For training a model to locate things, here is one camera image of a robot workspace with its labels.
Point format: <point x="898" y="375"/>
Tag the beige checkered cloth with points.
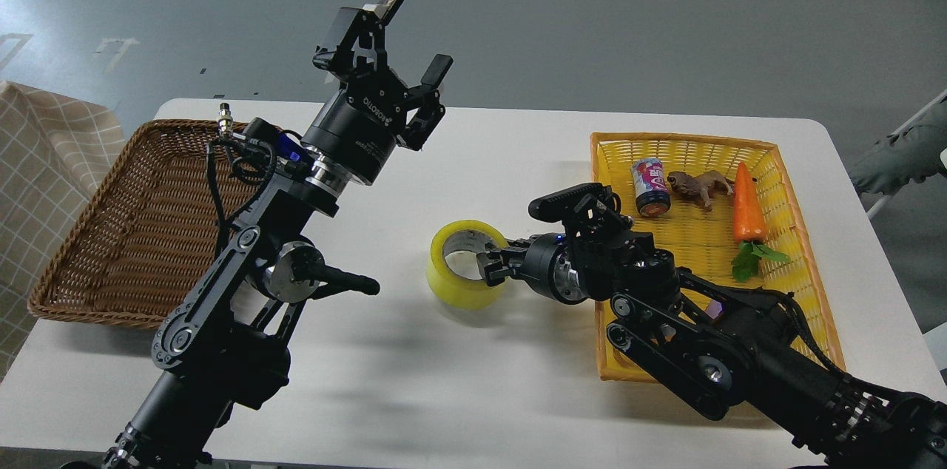
<point x="55" y="150"/>

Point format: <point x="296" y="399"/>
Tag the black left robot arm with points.
<point x="227" y="343"/>

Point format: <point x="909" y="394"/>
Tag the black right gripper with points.
<point x="541" y="261"/>

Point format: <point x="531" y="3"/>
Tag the brown wicker basket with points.
<point x="145" y="238"/>

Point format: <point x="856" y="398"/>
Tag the small drink can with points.
<point x="652" y="196"/>

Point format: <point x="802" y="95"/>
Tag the white chair leg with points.
<point x="885" y="198"/>

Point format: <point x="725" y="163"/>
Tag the yellow plastic basket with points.
<point x="703" y="241"/>

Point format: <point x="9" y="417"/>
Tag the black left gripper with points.
<point x="373" y="111"/>

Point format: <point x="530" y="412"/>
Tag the orange toy carrot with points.
<point x="749" y="229"/>

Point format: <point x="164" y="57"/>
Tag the brown toy animal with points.
<point x="700" y="187"/>

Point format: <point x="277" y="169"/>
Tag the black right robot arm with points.
<point x="715" y="346"/>

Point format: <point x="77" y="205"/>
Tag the yellow tape roll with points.
<point x="471" y="236"/>

